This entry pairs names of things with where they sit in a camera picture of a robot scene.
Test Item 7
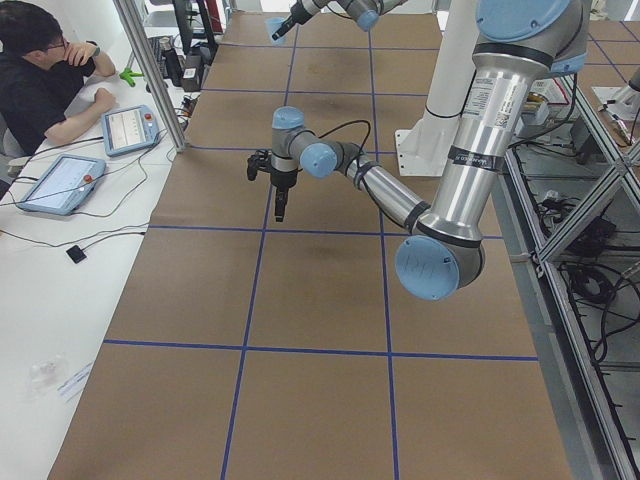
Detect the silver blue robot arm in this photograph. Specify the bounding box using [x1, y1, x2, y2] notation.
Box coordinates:
[247, 1, 589, 301]
[270, 0, 405, 41]

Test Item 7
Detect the far teach pendant tablet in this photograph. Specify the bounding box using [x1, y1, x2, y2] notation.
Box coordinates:
[101, 105, 160, 157]

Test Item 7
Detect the black camera cable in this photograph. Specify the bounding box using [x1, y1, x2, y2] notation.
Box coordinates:
[317, 118, 373, 161]

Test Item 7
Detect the black box with label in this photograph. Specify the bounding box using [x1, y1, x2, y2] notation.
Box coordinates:
[181, 45, 213, 92]

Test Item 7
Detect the teach pendant tablet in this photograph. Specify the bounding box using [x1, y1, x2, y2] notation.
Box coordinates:
[16, 154, 107, 216]
[101, 105, 160, 157]

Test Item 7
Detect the clear plastic bag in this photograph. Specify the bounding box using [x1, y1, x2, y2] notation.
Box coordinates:
[26, 354, 68, 400]

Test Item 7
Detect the wrist black camera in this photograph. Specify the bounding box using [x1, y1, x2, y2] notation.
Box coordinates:
[246, 149, 271, 181]

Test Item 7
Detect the green plastic toy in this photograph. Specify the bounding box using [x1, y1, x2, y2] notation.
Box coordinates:
[119, 67, 144, 87]

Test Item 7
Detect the near teach pendant tablet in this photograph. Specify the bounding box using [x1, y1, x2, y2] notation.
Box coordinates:
[16, 154, 107, 216]

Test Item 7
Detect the seated person in black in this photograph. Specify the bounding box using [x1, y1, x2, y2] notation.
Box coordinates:
[1, 1, 116, 155]

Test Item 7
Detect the small black square device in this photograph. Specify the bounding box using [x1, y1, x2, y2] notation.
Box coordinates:
[66, 245, 87, 264]

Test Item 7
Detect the aluminium frame post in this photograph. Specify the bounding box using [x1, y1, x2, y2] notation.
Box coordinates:
[113, 0, 187, 153]

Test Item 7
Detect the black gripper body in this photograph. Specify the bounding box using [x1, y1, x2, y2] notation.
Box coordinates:
[270, 169, 298, 189]
[282, 9, 306, 29]

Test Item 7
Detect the light blue cup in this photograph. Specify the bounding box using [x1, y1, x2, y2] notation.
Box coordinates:
[264, 17, 286, 46]

